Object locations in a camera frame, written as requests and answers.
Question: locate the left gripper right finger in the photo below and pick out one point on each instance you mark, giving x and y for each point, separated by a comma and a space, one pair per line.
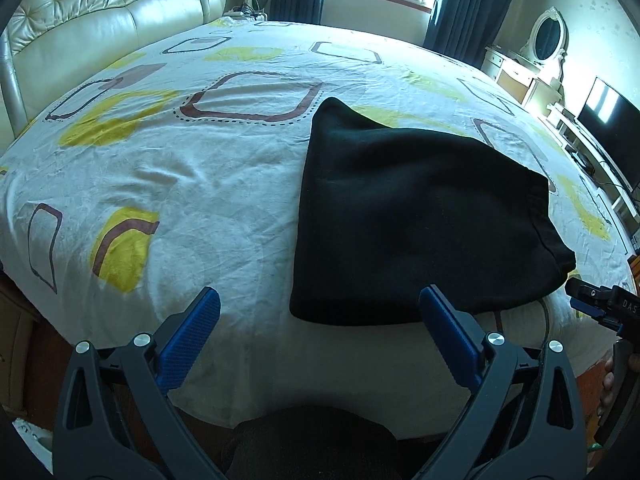
523, 419

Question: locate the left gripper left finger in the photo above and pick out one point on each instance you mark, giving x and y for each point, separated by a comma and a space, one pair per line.
91, 439

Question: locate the black pants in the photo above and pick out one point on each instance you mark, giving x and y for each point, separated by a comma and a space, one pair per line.
385, 212

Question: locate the person right hand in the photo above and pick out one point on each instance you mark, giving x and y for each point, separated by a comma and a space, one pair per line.
606, 395

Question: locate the white tv console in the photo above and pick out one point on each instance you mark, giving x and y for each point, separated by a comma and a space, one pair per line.
601, 169

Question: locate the black flat screen television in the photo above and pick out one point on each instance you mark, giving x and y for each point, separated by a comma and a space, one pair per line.
613, 122

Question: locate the white dressing table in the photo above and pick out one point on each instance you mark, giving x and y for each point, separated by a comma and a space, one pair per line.
521, 80

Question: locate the patterned white bed sheet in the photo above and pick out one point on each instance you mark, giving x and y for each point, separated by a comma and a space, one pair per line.
179, 167

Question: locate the white oval vanity mirror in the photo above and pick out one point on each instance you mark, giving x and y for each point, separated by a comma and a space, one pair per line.
546, 44

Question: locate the dark blue right curtain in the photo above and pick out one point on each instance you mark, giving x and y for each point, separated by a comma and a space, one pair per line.
462, 29

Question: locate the cream tufted leather headboard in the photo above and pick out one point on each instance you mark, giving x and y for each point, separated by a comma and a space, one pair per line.
50, 47

